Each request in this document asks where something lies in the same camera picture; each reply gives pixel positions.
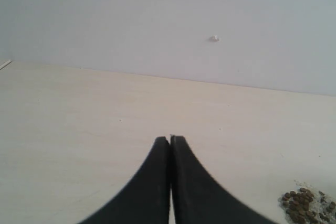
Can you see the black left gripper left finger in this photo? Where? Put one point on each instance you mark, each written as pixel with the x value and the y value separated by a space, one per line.
pixel 146 197

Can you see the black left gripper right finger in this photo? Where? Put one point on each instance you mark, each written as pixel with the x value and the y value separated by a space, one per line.
pixel 198 197

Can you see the pile of brown pellets and rice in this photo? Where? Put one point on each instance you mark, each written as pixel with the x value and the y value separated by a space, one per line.
pixel 307 204

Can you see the small white wall plug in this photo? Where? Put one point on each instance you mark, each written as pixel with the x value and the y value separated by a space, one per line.
pixel 214 38

